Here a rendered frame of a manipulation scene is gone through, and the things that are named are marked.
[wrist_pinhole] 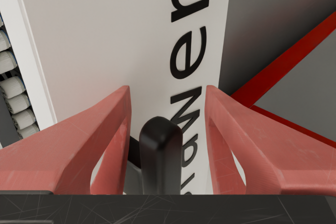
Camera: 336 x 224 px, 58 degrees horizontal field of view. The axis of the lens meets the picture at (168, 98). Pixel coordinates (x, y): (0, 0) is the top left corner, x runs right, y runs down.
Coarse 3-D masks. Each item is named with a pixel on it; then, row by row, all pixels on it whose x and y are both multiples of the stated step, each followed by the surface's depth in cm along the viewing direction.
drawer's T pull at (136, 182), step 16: (144, 128) 10; (160, 128) 10; (176, 128) 10; (144, 144) 10; (160, 144) 10; (176, 144) 11; (128, 160) 12; (144, 160) 11; (160, 160) 10; (176, 160) 11; (128, 176) 13; (144, 176) 11; (160, 176) 11; (176, 176) 12; (128, 192) 14; (144, 192) 12; (160, 192) 11; (176, 192) 12
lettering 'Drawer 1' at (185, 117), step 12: (204, 0) 14; (180, 12) 14; (192, 12) 14; (204, 36) 16; (204, 48) 16; (180, 72) 15; (192, 72) 16; (180, 96) 16; (180, 120) 18; (192, 120) 19; (192, 144) 20; (192, 156) 21
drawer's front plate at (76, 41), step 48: (0, 0) 9; (48, 0) 9; (96, 0) 10; (144, 0) 12; (192, 0) 14; (48, 48) 9; (96, 48) 11; (144, 48) 13; (192, 48) 16; (48, 96) 10; (96, 96) 12; (144, 96) 14; (192, 96) 18; (192, 192) 24
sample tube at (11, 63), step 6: (0, 54) 19; (6, 54) 19; (12, 54) 19; (0, 60) 19; (6, 60) 19; (12, 60) 19; (0, 66) 19; (6, 66) 19; (12, 66) 19; (0, 72) 19
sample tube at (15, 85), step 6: (12, 78) 20; (18, 78) 20; (0, 84) 20; (6, 84) 20; (12, 84) 20; (18, 84) 20; (6, 90) 20; (12, 90) 20; (18, 90) 20; (6, 96) 20; (12, 96) 20
